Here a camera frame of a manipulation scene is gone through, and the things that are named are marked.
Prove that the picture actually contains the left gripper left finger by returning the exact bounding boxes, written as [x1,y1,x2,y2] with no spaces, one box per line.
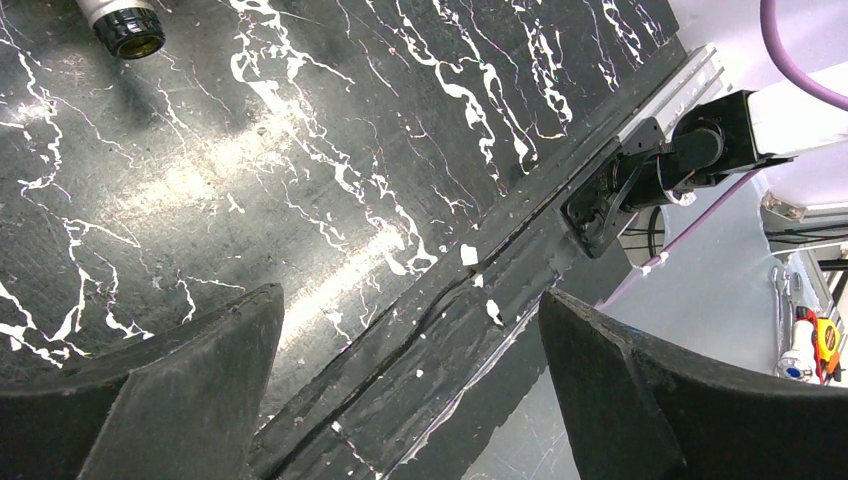
[1,283,284,479]

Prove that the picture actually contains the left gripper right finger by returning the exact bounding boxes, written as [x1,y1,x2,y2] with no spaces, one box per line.
[538,289,847,479]

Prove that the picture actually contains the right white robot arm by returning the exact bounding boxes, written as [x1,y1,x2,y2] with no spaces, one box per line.
[561,64,847,258]

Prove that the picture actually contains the dark bottle grey cap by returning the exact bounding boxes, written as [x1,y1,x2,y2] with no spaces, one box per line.
[76,0,166,60]

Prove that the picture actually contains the tools on floor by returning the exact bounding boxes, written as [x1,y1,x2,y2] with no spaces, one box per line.
[770,267,847,386]

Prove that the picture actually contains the aluminium frame rail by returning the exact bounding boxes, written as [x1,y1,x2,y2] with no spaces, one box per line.
[617,42,733,143]

